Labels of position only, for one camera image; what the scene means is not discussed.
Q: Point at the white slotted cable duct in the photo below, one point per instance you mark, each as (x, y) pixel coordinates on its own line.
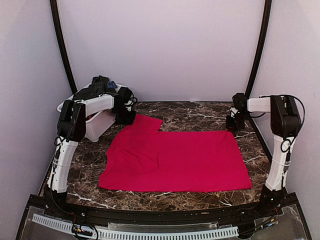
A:
(121, 231)

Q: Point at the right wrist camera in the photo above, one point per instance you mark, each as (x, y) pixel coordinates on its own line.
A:
(240, 101)

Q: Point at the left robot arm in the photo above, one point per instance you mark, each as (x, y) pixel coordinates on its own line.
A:
(62, 162)

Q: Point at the blue checkered garment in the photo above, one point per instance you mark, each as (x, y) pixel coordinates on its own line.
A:
(111, 85)

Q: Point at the white plastic laundry bin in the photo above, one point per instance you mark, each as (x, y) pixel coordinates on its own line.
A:
(89, 118)

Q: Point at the black frame post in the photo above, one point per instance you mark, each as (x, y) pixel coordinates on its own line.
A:
(260, 47)
(62, 46)

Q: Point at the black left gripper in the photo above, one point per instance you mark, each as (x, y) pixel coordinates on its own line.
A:
(129, 121)

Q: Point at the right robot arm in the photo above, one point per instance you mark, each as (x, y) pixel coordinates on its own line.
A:
(287, 116)

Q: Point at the black striped garment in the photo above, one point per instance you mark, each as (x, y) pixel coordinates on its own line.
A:
(97, 88)

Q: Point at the black frame post left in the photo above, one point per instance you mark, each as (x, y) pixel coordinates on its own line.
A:
(62, 46)

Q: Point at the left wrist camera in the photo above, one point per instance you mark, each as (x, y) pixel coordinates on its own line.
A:
(125, 93)

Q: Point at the black front rail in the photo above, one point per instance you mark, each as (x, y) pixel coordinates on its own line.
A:
(225, 215)

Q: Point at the red t-shirt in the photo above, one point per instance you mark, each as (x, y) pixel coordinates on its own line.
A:
(143, 158)

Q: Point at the black frame post right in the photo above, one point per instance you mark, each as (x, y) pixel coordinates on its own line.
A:
(260, 47)

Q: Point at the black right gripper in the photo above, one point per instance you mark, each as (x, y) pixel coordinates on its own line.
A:
(230, 127)

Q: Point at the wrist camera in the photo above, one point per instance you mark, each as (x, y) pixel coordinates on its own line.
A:
(125, 93)
(240, 101)

